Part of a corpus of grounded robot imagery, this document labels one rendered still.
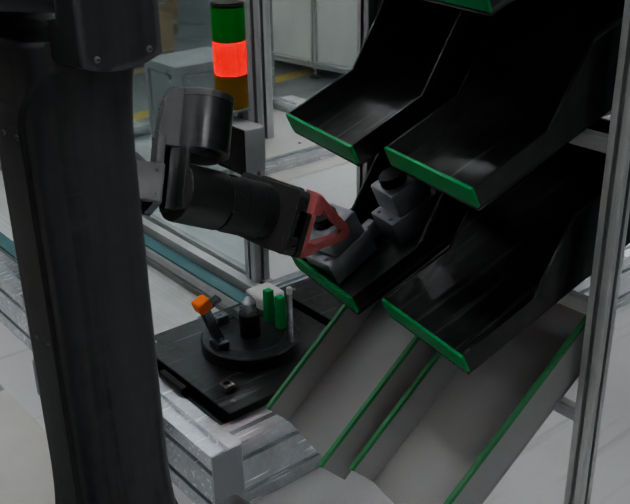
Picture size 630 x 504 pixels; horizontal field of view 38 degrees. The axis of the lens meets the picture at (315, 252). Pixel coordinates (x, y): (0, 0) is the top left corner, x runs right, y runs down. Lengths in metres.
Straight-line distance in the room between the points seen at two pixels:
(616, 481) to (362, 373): 0.39
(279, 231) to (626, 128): 0.33
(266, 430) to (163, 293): 0.51
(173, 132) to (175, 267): 0.80
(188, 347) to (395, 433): 0.42
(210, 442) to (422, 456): 0.28
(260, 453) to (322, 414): 0.12
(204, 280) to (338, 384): 0.53
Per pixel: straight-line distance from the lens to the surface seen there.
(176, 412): 1.21
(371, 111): 0.95
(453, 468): 0.98
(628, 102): 0.82
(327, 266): 0.97
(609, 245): 0.86
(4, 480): 1.33
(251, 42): 1.41
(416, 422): 1.03
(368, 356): 1.09
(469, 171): 0.82
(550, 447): 1.34
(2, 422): 1.44
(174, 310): 1.55
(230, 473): 1.16
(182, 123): 0.87
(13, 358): 1.59
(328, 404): 1.10
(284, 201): 0.90
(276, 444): 1.19
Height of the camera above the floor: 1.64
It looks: 25 degrees down
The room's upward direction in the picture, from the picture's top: 1 degrees counter-clockwise
